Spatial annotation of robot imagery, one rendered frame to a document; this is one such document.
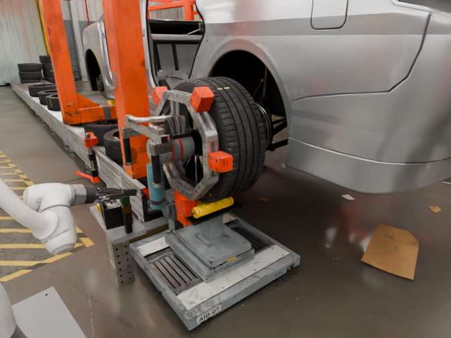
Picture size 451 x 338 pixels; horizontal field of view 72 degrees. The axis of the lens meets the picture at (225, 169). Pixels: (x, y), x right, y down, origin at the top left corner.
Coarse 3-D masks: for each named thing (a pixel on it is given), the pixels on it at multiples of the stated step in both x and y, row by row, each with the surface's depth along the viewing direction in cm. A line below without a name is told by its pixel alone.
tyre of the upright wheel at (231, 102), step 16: (192, 80) 151; (208, 80) 151; (224, 80) 154; (224, 96) 143; (240, 96) 148; (224, 112) 138; (240, 112) 143; (256, 112) 148; (224, 128) 137; (240, 128) 141; (256, 128) 147; (224, 144) 140; (240, 144) 141; (256, 144) 147; (240, 160) 143; (256, 160) 150; (224, 176) 146; (240, 176) 149; (256, 176) 158; (208, 192) 161; (224, 192) 151; (240, 192) 170
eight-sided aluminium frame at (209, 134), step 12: (168, 96) 155; (180, 96) 145; (168, 108) 167; (192, 108) 139; (204, 120) 142; (204, 132) 135; (216, 132) 138; (204, 144) 138; (216, 144) 139; (204, 156) 140; (168, 168) 177; (204, 168) 143; (168, 180) 178; (180, 180) 175; (204, 180) 145; (216, 180) 146; (180, 192) 169; (192, 192) 158; (204, 192) 156
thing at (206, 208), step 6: (228, 198) 173; (234, 198) 177; (204, 204) 166; (210, 204) 167; (216, 204) 168; (222, 204) 170; (228, 204) 172; (192, 210) 164; (198, 210) 162; (204, 210) 163; (210, 210) 165; (216, 210) 168; (198, 216) 161
